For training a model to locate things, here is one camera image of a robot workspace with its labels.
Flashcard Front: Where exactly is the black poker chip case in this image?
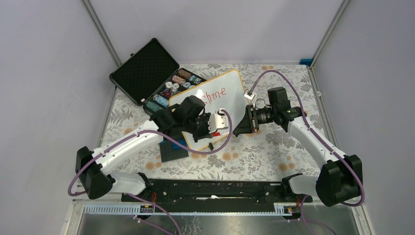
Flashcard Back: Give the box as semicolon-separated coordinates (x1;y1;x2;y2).
109;38;206;115

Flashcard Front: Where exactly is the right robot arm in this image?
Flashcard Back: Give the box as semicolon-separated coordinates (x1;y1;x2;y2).
233;87;364;207

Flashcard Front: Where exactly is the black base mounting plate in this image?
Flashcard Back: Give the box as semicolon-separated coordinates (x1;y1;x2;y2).
138;179;304;213

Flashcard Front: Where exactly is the dark grey building baseplate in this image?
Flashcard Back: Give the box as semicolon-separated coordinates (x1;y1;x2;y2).
159;140;189;163

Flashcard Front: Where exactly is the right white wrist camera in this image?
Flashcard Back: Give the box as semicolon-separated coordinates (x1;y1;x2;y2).
244;91;256;101

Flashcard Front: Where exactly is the dark blue building brick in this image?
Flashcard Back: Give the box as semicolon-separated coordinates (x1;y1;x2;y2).
172;141;182;149

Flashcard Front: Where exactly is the floral table mat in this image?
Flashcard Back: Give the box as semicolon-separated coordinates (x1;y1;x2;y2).
117;64;325;181

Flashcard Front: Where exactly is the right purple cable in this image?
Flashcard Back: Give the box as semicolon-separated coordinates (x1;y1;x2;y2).
248;70;366;235

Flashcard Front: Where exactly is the yellow framed whiteboard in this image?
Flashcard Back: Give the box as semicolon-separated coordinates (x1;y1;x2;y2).
169;69;254;153

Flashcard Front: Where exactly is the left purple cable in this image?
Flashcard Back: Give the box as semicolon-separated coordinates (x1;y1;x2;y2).
67;109;233;235

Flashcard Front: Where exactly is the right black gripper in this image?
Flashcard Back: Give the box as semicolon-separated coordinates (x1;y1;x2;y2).
233;105;277;135

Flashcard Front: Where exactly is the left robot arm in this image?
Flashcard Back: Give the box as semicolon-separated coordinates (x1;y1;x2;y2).
68;95;228;201

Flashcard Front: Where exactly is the blue corner bracket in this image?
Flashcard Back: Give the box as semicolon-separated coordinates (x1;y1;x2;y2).
299;59;313;66

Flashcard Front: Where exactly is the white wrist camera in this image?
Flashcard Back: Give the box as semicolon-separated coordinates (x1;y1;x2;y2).
208;110;229;134
244;91;256;101

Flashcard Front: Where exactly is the white poker chip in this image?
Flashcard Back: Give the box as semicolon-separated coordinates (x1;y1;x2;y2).
165;81;173;89

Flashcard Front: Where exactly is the purple cable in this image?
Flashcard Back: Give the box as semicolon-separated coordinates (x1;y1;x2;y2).
248;70;366;235
67;109;233;235

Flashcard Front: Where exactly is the triangular dealer button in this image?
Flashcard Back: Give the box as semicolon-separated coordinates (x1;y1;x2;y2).
161;89;172;98

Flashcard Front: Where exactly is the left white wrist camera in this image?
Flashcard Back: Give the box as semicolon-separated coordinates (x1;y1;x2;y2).
208;110;229;134

